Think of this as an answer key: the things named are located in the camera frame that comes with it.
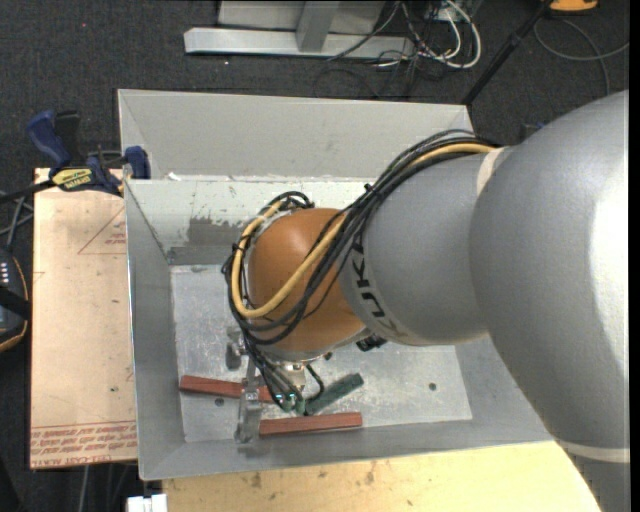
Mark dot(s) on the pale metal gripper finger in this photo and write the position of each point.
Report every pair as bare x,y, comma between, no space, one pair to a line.
248,420
234,355

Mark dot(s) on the red-brown flat block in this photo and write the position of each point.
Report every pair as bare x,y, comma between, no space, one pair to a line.
210,386
310,424

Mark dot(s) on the dark green flat block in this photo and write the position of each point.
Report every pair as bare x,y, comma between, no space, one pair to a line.
340,388

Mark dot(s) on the grey metal bin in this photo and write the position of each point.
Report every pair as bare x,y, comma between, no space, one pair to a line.
210,310

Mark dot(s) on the brown cardboard board, red print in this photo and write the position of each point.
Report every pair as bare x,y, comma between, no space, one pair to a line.
80,310

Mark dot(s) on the black cylinder on white bracket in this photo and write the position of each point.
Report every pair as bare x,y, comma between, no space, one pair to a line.
371,343

